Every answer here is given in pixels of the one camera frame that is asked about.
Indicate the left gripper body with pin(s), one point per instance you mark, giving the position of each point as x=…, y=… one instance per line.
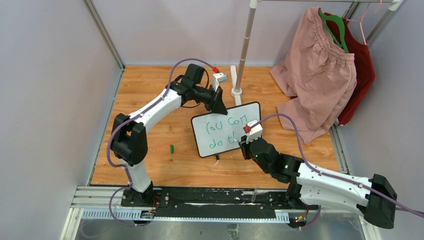
x=210, y=97

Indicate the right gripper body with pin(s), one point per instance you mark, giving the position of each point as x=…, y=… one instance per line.
x=248, y=153

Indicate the white whiteboard black frame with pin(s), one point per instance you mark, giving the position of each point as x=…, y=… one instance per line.
x=214, y=133

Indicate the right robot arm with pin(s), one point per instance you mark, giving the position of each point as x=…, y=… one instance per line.
x=309, y=184

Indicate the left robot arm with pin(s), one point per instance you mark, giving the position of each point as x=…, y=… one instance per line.
x=128, y=146

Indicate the white rack foot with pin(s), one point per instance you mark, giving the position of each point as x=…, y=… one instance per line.
x=236, y=92

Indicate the clear plastic tube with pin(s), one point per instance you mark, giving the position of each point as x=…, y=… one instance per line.
x=255, y=192

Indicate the clothes rack pole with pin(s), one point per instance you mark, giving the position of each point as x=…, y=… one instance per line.
x=249, y=25

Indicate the pink shorts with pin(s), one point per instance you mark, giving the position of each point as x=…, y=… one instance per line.
x=317, y=75

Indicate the red garment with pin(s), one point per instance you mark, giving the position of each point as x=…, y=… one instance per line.
x=359, y=76

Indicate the pink hanger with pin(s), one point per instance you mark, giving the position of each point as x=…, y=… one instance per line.
x=350, y=13

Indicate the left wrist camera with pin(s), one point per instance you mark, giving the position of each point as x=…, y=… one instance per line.
x=217, y=79

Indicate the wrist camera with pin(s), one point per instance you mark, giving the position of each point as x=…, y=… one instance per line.
x=217, y=79
x=253, y=130

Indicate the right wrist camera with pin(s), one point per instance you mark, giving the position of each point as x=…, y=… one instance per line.
x=253, y=130

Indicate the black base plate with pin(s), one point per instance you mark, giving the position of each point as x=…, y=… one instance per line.
x=214, y=203

